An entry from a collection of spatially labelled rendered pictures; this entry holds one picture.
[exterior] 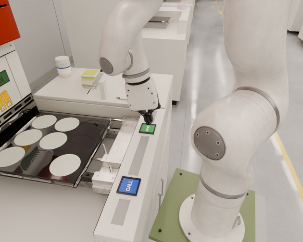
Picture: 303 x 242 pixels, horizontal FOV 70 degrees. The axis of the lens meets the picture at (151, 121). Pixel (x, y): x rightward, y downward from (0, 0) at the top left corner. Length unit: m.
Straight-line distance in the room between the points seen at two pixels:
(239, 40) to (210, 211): 0.41
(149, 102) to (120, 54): 0.21
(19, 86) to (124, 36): 0.66
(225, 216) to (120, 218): 0.26
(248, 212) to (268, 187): 1.27
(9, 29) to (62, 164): 0.53
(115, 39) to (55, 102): 0.62
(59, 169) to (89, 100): 0.35
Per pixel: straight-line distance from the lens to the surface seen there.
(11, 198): 0.90
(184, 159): 2.05
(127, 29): 0.54
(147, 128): 0.80
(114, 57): 0.57
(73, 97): 1.05
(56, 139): 0.93
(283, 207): 1.98
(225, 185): 0.52
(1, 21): 0.97
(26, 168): 0.85
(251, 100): 0.43
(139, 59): 0.64
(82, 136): 0.91
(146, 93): 0.69
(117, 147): 0.85
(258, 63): 0.42
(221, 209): 0.59
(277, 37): 0.41
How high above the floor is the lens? 1.45
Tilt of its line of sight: 36 degrees down
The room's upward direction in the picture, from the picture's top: straight up
